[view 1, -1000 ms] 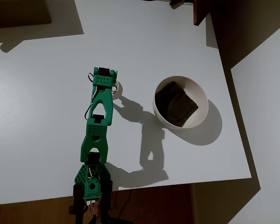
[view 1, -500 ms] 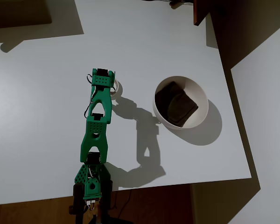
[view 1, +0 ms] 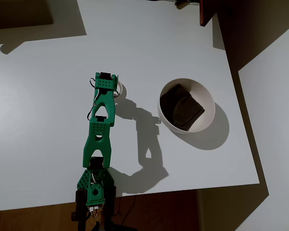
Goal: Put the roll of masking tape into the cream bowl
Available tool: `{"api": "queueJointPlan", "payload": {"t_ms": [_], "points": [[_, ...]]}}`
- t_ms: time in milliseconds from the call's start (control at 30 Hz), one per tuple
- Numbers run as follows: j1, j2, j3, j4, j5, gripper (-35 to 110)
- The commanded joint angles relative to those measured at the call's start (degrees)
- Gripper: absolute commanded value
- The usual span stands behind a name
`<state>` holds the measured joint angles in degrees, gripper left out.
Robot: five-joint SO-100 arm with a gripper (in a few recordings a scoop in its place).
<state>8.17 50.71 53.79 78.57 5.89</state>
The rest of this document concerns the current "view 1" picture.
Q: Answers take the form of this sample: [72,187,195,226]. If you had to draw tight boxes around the dark folded cloth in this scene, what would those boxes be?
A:
[159,83,206,132]

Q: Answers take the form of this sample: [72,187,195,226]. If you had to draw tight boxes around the small white ring object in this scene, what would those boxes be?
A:
[113,80,125,100]

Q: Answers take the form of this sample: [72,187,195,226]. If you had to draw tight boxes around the dark brown furniture piece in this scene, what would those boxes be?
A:
[0,0,55,30]

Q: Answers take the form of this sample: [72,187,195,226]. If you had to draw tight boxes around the reddish brown wooden board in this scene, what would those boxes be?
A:
[199,0,220,27]

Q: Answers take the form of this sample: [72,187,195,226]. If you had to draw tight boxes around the beige round bowl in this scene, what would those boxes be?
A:
[157,77,216,134]

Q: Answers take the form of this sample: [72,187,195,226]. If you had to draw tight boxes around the red white servo wire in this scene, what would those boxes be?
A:
[86,77,98,121]

